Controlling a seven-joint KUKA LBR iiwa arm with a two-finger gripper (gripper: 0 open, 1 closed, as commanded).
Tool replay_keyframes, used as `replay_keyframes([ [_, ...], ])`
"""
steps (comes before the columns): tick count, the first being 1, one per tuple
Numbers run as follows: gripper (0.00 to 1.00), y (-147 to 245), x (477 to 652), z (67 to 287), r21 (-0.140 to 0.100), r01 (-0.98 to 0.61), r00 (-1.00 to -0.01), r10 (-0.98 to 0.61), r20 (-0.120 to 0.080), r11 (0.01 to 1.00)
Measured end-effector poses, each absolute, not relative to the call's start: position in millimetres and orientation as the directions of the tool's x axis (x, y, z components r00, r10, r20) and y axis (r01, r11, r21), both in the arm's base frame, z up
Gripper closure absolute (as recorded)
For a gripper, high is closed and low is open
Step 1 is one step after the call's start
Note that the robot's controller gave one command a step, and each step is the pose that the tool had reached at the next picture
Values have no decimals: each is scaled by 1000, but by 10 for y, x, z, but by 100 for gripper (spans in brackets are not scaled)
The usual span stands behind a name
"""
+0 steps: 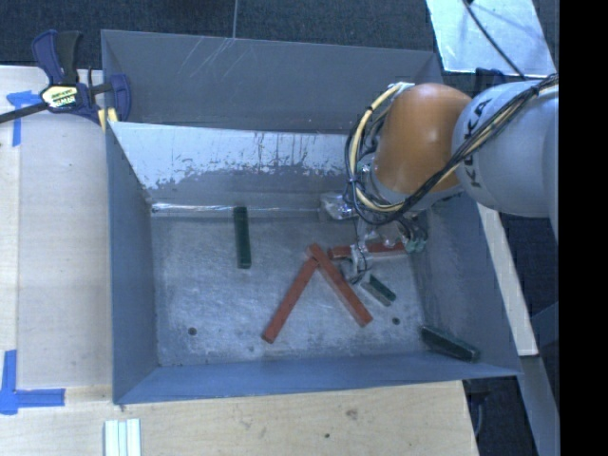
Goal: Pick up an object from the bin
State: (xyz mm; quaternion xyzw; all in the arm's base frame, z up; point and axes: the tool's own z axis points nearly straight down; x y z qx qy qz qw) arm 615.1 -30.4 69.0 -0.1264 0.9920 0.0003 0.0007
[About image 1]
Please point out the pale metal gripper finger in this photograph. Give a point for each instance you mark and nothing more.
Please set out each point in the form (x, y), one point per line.
(350, 273)
(357, 256)

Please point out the red-brown flat block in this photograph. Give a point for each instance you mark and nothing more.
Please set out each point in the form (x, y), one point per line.
(339, 252)
(290, 302)
(349, 297)

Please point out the dark green flat block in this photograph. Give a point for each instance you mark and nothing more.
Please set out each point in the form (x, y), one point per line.
(242, 240)
(381, 291)
(449, 343)

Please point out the small clear glass thing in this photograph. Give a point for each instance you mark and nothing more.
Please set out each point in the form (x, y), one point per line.
(335, 206)

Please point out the grey metal bin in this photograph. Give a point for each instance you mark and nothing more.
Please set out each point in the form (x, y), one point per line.
(214, 292)

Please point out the pale wood board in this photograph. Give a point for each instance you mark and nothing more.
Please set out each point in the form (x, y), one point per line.
(62, 254)

